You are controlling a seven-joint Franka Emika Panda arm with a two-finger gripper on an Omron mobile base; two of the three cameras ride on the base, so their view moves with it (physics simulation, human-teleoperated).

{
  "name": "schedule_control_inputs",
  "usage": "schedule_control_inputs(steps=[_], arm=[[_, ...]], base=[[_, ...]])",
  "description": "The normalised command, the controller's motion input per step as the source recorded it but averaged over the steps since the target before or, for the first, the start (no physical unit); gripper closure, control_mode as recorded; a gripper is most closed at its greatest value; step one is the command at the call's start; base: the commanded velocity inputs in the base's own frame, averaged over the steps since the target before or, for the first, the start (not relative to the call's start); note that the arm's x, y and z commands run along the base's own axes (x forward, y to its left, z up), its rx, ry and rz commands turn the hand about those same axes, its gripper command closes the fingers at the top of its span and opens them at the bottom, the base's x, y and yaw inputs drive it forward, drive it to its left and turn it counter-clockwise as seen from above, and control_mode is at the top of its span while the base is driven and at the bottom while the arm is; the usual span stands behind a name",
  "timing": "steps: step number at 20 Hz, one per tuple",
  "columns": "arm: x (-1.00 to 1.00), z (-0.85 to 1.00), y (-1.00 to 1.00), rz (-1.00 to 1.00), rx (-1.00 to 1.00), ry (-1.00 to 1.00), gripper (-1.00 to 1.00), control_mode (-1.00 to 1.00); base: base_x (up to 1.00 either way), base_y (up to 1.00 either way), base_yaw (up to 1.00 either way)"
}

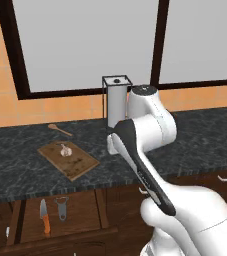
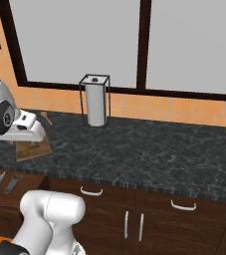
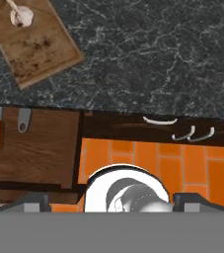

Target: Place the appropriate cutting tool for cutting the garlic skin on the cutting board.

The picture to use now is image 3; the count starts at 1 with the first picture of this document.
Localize open brown wooden drawer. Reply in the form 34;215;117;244
0;104;85;206

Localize dark wooden cupboard door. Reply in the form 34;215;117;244
81;127;193;144
190;128;224;150

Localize wooden cutting board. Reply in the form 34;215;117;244
0;0;86;91

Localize dark wooden drawer front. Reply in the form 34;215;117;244
81;111;224;132

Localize white and black round object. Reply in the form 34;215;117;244
83;163;175;213

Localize white curved cupboard handle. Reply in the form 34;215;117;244
171;125;196;142
187;126;216;143

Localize grey metal peeler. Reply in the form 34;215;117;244
16;108;33;134

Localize white garlic bulb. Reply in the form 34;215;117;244
5;0;36;29

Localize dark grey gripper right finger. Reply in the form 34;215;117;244
172;192;224;213

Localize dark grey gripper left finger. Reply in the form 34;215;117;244
0;192;52;213

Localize white curved drawer handle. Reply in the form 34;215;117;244
141;116;179;127

